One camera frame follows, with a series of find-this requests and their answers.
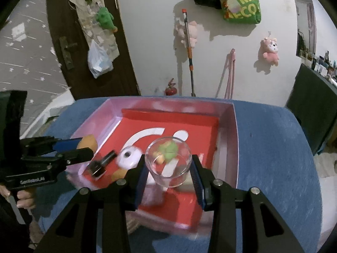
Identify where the brass door handle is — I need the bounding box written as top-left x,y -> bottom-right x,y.
59,36 -> 78,70

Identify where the dark side table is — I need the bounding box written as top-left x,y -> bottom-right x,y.
286,64 -> 336,155

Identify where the clear plastic bag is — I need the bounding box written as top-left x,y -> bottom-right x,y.
87,40 -> 113,79

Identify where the black lipstick tube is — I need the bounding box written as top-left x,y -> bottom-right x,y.
86,150 -> 118,179

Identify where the clear plastic cup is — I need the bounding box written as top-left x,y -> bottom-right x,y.
144,136 -> 192,188

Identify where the pink nail polish bottle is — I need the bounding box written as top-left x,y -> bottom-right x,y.
141,173 -> 164,207

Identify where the person's left hand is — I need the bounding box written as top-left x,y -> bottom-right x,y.
0,184 -> 37,210

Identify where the pink plush toy right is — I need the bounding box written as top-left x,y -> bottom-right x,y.
262,37 -> 279,66

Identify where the green yellow toy figure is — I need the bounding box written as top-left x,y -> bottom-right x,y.
153,140 -> 179,164

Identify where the green tote bag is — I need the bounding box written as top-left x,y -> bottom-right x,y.
220,0 -> 262,25

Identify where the green plush dinosaur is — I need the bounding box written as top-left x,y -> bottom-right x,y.
96,7 -> 118,33

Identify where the blue textured table cloth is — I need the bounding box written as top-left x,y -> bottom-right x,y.
33,97 -> 322,252

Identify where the pink round compact device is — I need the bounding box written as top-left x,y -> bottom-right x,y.
116,146 -> 142,170

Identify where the orange makeup sponge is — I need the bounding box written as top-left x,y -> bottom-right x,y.
76,134 -> 98,154
111,168 -> 127,182

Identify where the pink plush toy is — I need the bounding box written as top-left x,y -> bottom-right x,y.
262,37 -> 279,66
175,21 -> 198,48

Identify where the pink plush toy centre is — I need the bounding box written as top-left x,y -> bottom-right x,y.
175,21 -> 198,48

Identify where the hanging fabric organizer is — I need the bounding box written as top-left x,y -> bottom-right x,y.
69,0 -> 119,62

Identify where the pink hanger rod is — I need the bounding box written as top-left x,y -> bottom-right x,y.
225,48 -> 236,99

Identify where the red box lid insert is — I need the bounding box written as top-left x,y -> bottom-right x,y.
94,109 -> 219,231

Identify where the orange grey mop handle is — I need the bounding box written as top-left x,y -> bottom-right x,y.
182,9 -> 195,97

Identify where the pink cardboard tray box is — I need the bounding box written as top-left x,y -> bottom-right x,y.
71,97 -> 239,236

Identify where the dark wooden door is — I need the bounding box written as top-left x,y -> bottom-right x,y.
46,0 -> 140,100

